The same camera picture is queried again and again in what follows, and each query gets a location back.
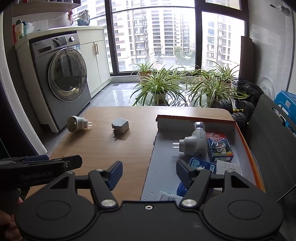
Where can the spider plant in white pot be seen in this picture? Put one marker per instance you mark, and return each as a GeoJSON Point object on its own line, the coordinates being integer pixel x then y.
{"type": "Point", "coordinates": [159, 87]}

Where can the wall shelf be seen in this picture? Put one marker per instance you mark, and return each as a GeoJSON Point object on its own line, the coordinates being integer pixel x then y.
{"type": "Point", "coordinates": [44, 8]}

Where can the detergent bottles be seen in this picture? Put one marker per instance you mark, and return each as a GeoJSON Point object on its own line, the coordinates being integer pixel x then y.
{"type": "Point", "coordinates": [20, 30]}

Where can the silver front-load washing machine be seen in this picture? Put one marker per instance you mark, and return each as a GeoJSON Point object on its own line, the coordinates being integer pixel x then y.
{"type": "Point", "coordinates": [67, 74]}

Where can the spider plant in terracotta pot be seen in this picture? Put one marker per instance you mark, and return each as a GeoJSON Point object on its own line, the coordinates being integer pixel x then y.
{"type": "Point", "coordinates": [144, 70]}
{"type": "Point", "coordinates": [224, 71]}

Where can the person's left hand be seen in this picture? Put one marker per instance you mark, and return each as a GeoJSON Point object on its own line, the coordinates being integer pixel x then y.
{"type": "Point", "coordinates": [9, 224]}

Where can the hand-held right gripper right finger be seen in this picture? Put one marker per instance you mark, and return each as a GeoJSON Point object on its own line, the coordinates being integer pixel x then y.
{"type": "Point", "coordinates": [183, 172]}

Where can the hanging laundry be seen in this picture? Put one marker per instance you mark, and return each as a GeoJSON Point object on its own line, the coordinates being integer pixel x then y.
{"type": "Point", "coordinates": [79, 17]}

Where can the blue cartoon printed box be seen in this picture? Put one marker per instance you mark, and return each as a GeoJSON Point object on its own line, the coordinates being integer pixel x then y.
{"type": "Point", "coordinates": [203, 165]}

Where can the black bag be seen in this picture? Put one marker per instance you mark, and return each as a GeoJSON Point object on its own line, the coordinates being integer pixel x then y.
{"type": "Point", "coordinates": [249, 89]}

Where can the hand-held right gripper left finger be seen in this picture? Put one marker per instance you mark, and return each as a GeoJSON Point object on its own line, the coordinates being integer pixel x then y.
{"type": "Point", "coordinates": [115, 173]}

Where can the white fan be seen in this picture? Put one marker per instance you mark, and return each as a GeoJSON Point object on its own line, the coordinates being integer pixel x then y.
{"type": "Point", "coordinates": [266, 87]}

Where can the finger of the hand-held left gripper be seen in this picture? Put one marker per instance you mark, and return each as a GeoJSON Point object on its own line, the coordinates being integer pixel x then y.
{"type": "Point", "coordinates": [71, 162]}
{"type": "Point", "coordinates": [34, 158]}

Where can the large spider plant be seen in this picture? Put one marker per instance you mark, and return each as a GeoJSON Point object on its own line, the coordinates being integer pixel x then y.
{"type": "Point", "coordinates": [214, 90]}

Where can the shallow orange cardboard box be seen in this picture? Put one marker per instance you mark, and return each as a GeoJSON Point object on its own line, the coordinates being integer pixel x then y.
{"type": "Point", "coordinates": [161, 157]}

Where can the black dumbbell with yellow bar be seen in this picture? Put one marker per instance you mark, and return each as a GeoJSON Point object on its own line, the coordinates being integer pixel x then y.
{"type": "Point", "coordinates": [239, 122]}
{"type": "Point", "coordinates": [223, 106]}

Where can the brown leaning board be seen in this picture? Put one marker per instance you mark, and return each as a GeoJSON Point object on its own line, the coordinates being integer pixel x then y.
{"type": "Point", "coordinates": [246, 58]}

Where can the red and black printed packet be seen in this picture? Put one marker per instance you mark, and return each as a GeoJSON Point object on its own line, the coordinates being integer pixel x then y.
{"type": "Point", "coordinates": [219, 146]}

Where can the grey square charger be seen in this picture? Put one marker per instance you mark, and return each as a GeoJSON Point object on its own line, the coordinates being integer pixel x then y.
{"type": "Point", "coordinates": [120, 126]}

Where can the white round plug light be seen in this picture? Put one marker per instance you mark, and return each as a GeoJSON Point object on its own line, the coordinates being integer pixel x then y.
{"type": "Point", "coordinates": [75, 124]}

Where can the white elbow plug adapter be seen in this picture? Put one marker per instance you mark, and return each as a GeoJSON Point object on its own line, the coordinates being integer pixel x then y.
{"type": "Point", "coordinates": [194, 143]}

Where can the blue plastic stool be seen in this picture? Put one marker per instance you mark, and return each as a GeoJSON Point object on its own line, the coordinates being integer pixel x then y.
{"type": "Point", "coordinates": [286, 104]}

